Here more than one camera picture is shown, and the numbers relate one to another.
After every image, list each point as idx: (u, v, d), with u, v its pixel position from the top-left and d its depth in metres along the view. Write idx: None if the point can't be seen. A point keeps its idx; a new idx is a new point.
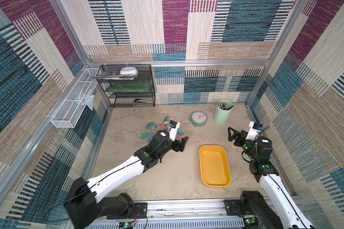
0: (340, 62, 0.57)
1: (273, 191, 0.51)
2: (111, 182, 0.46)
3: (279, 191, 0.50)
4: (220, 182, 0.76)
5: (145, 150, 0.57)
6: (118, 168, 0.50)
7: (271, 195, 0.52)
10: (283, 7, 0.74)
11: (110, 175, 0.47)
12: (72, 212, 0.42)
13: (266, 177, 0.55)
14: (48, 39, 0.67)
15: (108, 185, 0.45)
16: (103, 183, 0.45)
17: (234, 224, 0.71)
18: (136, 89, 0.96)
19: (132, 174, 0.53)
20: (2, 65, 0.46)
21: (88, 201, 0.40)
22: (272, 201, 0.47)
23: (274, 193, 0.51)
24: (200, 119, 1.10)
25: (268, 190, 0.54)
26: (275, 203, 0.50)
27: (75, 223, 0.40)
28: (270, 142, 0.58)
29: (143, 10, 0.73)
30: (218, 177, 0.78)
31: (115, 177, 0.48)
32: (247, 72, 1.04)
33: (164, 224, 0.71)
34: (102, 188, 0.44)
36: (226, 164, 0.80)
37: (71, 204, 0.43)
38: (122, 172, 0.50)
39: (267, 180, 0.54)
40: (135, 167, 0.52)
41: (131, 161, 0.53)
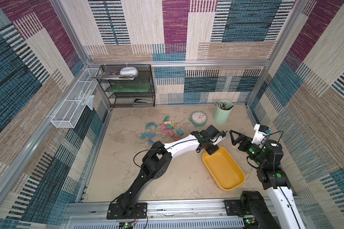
0: (340, 62, 0.57)
1: (282, 210, 0.47)
2: (180, 149, 0.61)
3: (288, 209, 0.46)
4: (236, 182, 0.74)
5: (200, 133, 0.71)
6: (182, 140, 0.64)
7: (279, 213, 0.48)
10: (283, 7, 0.74)
11: (178, 143, 0.62)
12: (151, 164, 0.58)
13: (276, 191, 0.49)
14: (48, 39, 0.67)
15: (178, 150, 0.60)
16: (174, 148, 0.59)
17: (234, 224, 0.71)
18: (136, 89, 0.96)
19: (191, 148, 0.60)
20: (2, 65, 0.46)
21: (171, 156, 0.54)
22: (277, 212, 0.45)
23: (282, 212, 0.47)
24: (200, 119, 1.10)
25: (274, 201, 0.51)
26: (282, 220, 0.47)
27: (152, 173, 0.57)
28: (280, 146, 0.52)
29: (143, 9, 0.73)
30: (230, 178, 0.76)
31: (181, 146, 0.61)
32: (247, 72, 1.04)
33: (164, 224, 0.71)
34: (174, 151, 0.58)
36: (234, 163, 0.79)
37: (150, 160, 0.58)
38: (186, 144, 0.63)
39: (277, 195, 0.49)
40: (196, 140, 0.67)
41: (191, 137, 0.67)
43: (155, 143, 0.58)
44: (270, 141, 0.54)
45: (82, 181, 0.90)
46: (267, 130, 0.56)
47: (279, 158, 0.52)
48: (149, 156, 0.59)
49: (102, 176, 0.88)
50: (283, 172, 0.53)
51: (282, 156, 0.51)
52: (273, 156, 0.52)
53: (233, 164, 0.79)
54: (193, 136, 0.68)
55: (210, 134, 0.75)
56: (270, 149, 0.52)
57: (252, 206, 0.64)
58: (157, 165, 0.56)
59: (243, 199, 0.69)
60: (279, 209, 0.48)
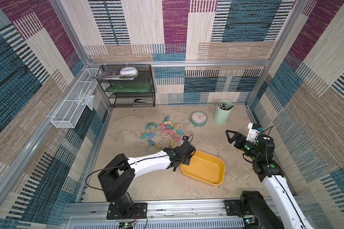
0: (340, 62, 0.57)
1: (278, 195, 0.48)
2: (146, 166, 0.51)
3: (284, 194, 0.48)
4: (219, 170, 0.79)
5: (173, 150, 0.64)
6: (151, 156, 0.55)
7: (275, 200, 0.50)
10: (283, 7, 0.74)
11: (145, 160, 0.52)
12: (106, 181, 0.47)
13: (271, 178, 0.52)
14: (48, 39, 0.67)
15: (143, 168, 0.50)
16: (139, 164, 0.49)
17: (234, 224, 0.71)
18: (136, 89, 0.96)
19: (161, 165, 0.58)
20: (2, 66, 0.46)
21: (127, 175, 0.44)
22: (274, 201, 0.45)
23: (279, 198, 0.48)
24: (200, 119, 1.10)
25: (270, 191, 0.53)
26: (279, 207, 0.48)
27: (107, 194, 0.45)
28: (272, 139, 0.57)
29: (143, 9, 0.73)
30: (214, 171, 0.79)
31: (148, 163, 0.52)
32: (247, 72, 1.04)
33: (164, 224, 0.71)
34: (138, 168, 0.48)
36: (209, 157, 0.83)
37: (107, 177, 0.47)
38: (154, 161, 0.54)
39: (272, 182, 0.51)
40: (166, 158, 0.58)
41: (162, 154, 0.59)
43: (117, 156, 0.48)
44: (262, 135, 0.58)
45: (82, 182, 0.90)
46: (259, 127, 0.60)
47: (271, 150, 0.56)
48: (107, 171, 0.48)
49: None
50: (275, 164, 0.56)
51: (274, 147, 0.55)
52: (265, 148, 0.56)
53: (209, 158, 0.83)
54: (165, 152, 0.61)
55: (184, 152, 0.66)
56: (263, 141, 0.56)
57: (252, 204, 0.64)
58: (112, 183, 0.45)
59: (243, 199, 0.69)
60: (275, 195, 0.50)
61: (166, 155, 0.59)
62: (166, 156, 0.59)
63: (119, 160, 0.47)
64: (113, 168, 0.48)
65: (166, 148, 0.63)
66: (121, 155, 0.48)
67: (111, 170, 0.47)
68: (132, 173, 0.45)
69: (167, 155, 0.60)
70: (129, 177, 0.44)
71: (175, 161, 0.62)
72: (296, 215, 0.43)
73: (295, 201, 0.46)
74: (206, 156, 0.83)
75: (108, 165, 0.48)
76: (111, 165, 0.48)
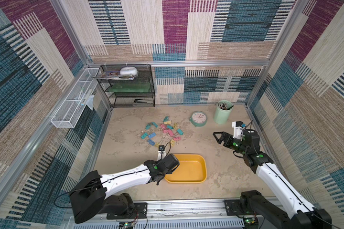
0: (340, 62, 0.57)
1: (274, 181, 0.50)
2: (121, 182, 0.48)
3: (277, 178, 0.50)
4: (202, 167, 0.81)
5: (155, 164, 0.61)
6: (129, 172, 0.52)
7: (273, 186, 0.51)
10: (283, 7, 0.74)
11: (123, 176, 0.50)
12: (77, 202, 0.43)
13: (263, 167, 0.55)
14: (48, 39, 0.67)
15: (117, 185, 0.47)
16: (113, 182, 0.46)
17: (234, 224, 0.71)
18: (136, 89, 0.96)
19: (139, 181, 0.55)
20: (2, 65, 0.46)
21: (97, 195, 0.41)
22: (272, 188, 0.51)
23: (274, 183, 0.50)
24: (200, 119, 1.10)
25: (266, 179, 0.54)
26: (278, 192, 0.49)
27: (77, 215, 0.41)
28: (256, 131, 0.61)
29: (143, 9, 0.73)
30: (197, 167, 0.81)
31: (123, 180, 0.49)
32: (247, 72, 1.04)
33: (164, 224, 0.71)
34: (111, 186, 0.45)
36: (189, 157, 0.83)
37: (77, 196, 0.44)
38: (132, 177, 0.51)
39: (265, 169, 0.54)
40: (145, 173, 0.55)
41: (141, 169, 0.56)
43: (88, 174, 0.45)
44: (247, 130, 0.63)
45: None
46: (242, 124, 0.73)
47: (257, 141, 0.60)
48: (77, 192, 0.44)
49: None
50: (264, 153, 0.60)
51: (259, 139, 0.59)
52: (251, 141, 0.61)
53: (188, 157, 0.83)
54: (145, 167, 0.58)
55: (167, 166, 0.64)
56: (249, 135, 0.61)
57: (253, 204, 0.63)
58: (82, 205, 0.42)
59: (243, 201, 0.68)
60: (271, 182, 0.51)
61: (147, 170, 0.57)
62: (146, 171, 0.56)
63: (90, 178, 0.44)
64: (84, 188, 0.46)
65: (147, 163, 0.60)
66: (93, 173, 0.45)
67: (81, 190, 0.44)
68: (102, 193, 0.42)
69: (148, 169, 0.57)
70: (101, 198, 0.41)
71: (156, 176, 0.59)
72: (292, 194, 0.45)
73: (289, 183, 0.49)
74: (183, 157, 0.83)
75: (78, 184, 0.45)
76: (81, 185, 0.45)
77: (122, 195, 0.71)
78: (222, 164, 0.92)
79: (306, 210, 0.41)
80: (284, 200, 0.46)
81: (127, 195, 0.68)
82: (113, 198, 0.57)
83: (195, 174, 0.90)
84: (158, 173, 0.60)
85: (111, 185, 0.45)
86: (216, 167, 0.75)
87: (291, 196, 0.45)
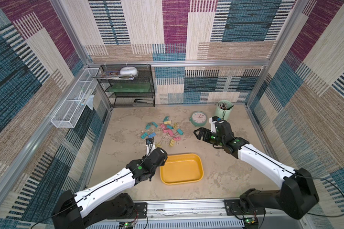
0: (340, 62, 0.57)
1: (255, 159, 0.53)
2: (99, 197, 0.45)
3: (257, 156, 0.53)
4: (198, 165, 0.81)
5: (139, 163, 0.58)
6: (109, 181, 0.49)
7: (257, 164, 0.53)
10: (283, 7, 0.74)
11: (100, 188, 0.47)
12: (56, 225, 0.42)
13: (241, 150, 0.57)
14: (48, 39, 0.67)
15: (95, 200, 0.44)
16: (91, 197, 0.44)
17: (233, 224, 0.71)
18: (136, 89, 0.96)
19: (123, 186, 0.51)
20: (2, 65, 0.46)
21: (74, 216, 0.39)
22: (256, 165, 0.54)
23: (257, 160, 0.52)
24: (200, 119, 1.10)
25: (248, 159, 0.56)
26: (262, 167, 0.51)
27: None
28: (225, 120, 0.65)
29: (143, 9, 0.73)
30: (193, 166, 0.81)
31: (101, 192, 0.46)
32: (247, 72, 1.04)
33: (164, 224, 0.71)
34: (88, 202, 0.43)
36: (184, 156, 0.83)
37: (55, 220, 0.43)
38: (111, 187, 0.48)
39: (245, 151, 0.56)
40: (126, 179, 0.51)
41: (123, 174, 0.52)
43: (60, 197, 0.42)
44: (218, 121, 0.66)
45: (82, 181, 0.90)
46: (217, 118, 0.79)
47: (228, 129, 0.63)
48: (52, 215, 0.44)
49: (102, 176, 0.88)
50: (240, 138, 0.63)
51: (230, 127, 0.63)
52: (223, 130, 0.64)
53: (184, 156, 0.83)
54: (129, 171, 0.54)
55: (153, 162, 0.59)
56: (220, 125, 0.64)
57: (254, 202, 0.63)
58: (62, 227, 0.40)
59: (245, 203, 0.67)
60: (255, 161, 0.53)
61: (131, 172, 0.54)
62: (129, 175, 0.53)
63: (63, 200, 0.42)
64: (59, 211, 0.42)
65: (131, 164, 0.56)
66: (66, 194, 0.43)
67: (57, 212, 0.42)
68: (78, 214, 0.40)
69: (131, 171, 0.54)
70: (78, 217, 0.39)
71: (143, 175, 0.55)
72: (275, 164, 0.48)
73: (267, 156, 0.52)
74: (178, 157, 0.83)
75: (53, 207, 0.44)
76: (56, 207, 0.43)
77: (117, 197, 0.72)
78: (222, 164, 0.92)
79: (290, 174, 0.44)
80: (271, 172, 0.48)
81: (124, 195, 0.68)
82: (107, 204, 0.57)
83: (191, 172, 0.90)
84: (145, 171, 0.56)
85: (86, 202, 0.43)
86: (216, 167, 0.75)
87: (275, 167, 0.48)
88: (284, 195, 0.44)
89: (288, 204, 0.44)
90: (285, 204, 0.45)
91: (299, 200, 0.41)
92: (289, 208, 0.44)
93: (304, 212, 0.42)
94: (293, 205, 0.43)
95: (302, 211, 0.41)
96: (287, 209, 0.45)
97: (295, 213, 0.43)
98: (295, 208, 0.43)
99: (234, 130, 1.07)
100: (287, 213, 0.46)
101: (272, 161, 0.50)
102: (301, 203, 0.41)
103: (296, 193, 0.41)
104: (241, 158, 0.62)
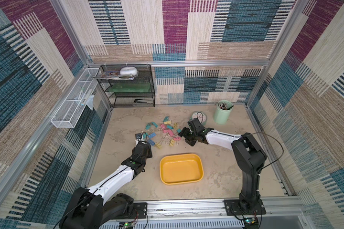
0: (340, 62, 0.57)
1: (218, 138, 0.64)
2: (111, 185, 0.50)
3: (218, 134, 0.66)
4: (198, 165, 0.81)
5: (131, 160, 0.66)
6: (113, 173, 0.55)
7: (219, 141, 0.65)
10: (283, 7, 0.74)
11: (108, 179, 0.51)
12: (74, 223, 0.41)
13: (209, 134, 0.70)
14: (48, 39, 0.67)
15: (109, 188, 0.48)
16: (103, 187, 0.47)
17: (233, 224, 0.71)
18: (136, 89, 0.96)
19: (126, 177, 0.57)
20: (2, 65, 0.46)
21: (95, 202, 0.41)
22: (219, 143, 0.66)
23: (219, 139, 0.64)
24: (200, 119, 1.10)
25: (213, 140, 0.68)
26: (222, 142, 0.63)
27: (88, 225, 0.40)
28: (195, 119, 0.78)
29: (143, 9, 0.73)
30: (193, 166, 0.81)
31: (111, 182, 0.51)
32: (247, 72, 1.04)
33: (164, 224, 0.71)
34: (104, 192, 0.46)
36: (184, 156, 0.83)
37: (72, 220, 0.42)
38: (117, 177, 0.53)
39: (210, 135, 0.69)
40: (127, 170, 0.58)
41: (122, 168, 0.59)
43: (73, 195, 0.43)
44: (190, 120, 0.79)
45: (82, 181, 0.90)
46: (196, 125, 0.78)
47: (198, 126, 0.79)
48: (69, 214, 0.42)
49: (102, 176, 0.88)
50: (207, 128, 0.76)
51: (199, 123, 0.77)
52: (194, 126, 0.79)
53: (184, 156, 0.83)
54: (124, 166, 0.60)
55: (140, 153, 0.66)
56: (191, 122, 0.79)
57: (246, 192, 0.65)
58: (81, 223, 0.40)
59: (245, 205, 0.67)
60: (217, 140, 0.66)
61: (127, 166, 0.60)
62: (127, 168, 0.60)
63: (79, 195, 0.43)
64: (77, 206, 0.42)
65: (125, 161, 0.63)
66: (78, 191, 0.44)
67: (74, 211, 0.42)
68: (99, 199, 0.43)
69: (127, 166, 0.61)
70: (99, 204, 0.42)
71: (137, 169, 0.63)
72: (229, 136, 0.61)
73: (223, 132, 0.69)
74: (178, 157, 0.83)
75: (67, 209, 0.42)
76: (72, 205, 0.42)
77: (116, 196, 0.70)
78: (222, 164, 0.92)
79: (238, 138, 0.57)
80: (228, 143, 0.60)
81: (121, 194, 0.68)
82: (110, 202, 0.57)
83: (191, 172, 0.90)
84: (138, 164, 0.64)
85: (102, 191, 0.46)
86: (216, 168, 0.76)
87: (229, 137, 0.60)
88: (236, 156, 0.55)
89: (241, 162, 0.54)
90: (241, 164, 0.55)
91: (247, 156, 0.52)
92: (243, 166, 0.54)
93: (253, 164, 0.52)
94: (243, 161, 0.53)
95: (250, 163, 0.52)
96: (244, 169, 0.55)
97: (249, 168, 0.52)
98: (244, 162, 0.53)
99: (234, 130, 1.07)
100: (246, 172, 0.55)
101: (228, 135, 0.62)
102: (247, 157, 0.52)
103: (241, 150, 0.53)
104: (209, 141, 0.71)
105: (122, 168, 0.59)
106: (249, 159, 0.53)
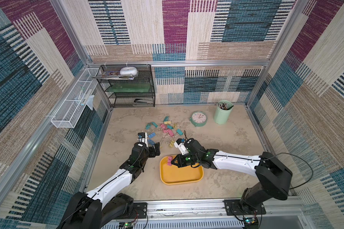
0: (340, 62, 0.57)
1: (231, 162, 0.55)
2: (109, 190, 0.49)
3: (228, 159, 0.57)
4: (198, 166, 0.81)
5: (129, 163, 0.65)
6: (111, 178, 0.54)
7: (232, 166, 0.56)
10: (283, 7, 0.74)
11: (105, 184, 0.51)
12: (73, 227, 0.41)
13: (216, 160, 0.60)
14: (48, 39, 0.67)
15: (107, 192, 0.48)
16: (102, 192, 0.47)
17: (234, 224, 0.71)
18: (136, 89, 0.96)
19: (124, 181, 0.57)
20: (2, 65, 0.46)
21: (94, 207, 0.41)
22: (232, 167, 0.56)
23: (231, 162, 0.55)
24: (200, 119, 1.10)
25: (224, 165, 0.58)
26: (236, 167, 0.54)
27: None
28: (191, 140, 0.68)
29: (143, 9, 0.73)
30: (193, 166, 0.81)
31: (109, 186, 0.51)
32: (247, 72, 1.04)
33: (164, 224, 0.71)
34: (102, 195, 0.46)
36: None
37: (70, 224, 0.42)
38: (116, 181, 0.54)
39: (218, 159, 0.59)
40: (125, 173, 0.59)
41: (120, 172, 0.58)
43: (71, 200, 0.43)
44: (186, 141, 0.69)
45: (82, 181, 0.90)
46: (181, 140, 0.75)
47: (198, 147, 0.66)
48: (68, 220, 0.41)
49: (102, 176, 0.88)
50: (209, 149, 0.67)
51: (199, 145, 0.66)
52: (196, 150, 0.66)
53: None
54: (123, 170, 0.61)
55: (137, 158, 0.66)
56: (191, 146, 0.66)
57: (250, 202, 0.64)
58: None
59: (247, 207, 0.66)
60: (229, 164, 0.56)
61: (125, 171, 0.60)
62: (125, 171, 0.60)
63: (78, 200, 0.43)
64: (75, 211, 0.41)
65: (123, 166, 0.63)
66: (77, 195, 0.44)
67: (72, 216, 0.41)
68: (98, 203, 0.42)
69: (126, 170, 0.61)
70: (97, 209, 0.41)
71: (136, 173, 0.63)
72: (244, 159, 0.52)
73: (234, 155, 0.57)
74: None
75: (65, 214, 0.42)
76: (70, 211, 0.42)
77: (115, 197, 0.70)
78: None
79: (257, 162, 0.49)
80: (245, 168, 0.51)
81: (120, 195, 0.68)
82: (109, 204, 0.57)
83: (191, 172, 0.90)
84: (136, 168, 0.64)
85: (101, 195, 0.46)
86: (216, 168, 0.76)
87: (245, 161, 0.51)
88: (263, 183, 0.47)
89: (271, 190, 0.47)
90: (270, 192, 0.48)
91: (276, 182, 0.44)
92: (274, 193, 0.47)
93: (286, 191, 0.44)
94: (275, 190, 0.45)
95: (283, 190, 0.44)
96: (275, 196, 0.47)
97: (283, 196, 0.45)
98: (277, 190, 0.45)
99: (234, 130, 1.07)
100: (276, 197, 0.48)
101: (241, 157, 0.54)
102: (278, 183, 0.44)
103: (269, 177, 0.44)
104: (219, 166, 0.61)
105: (121, 172, 0.59)
106: (279, 184, 0.44)
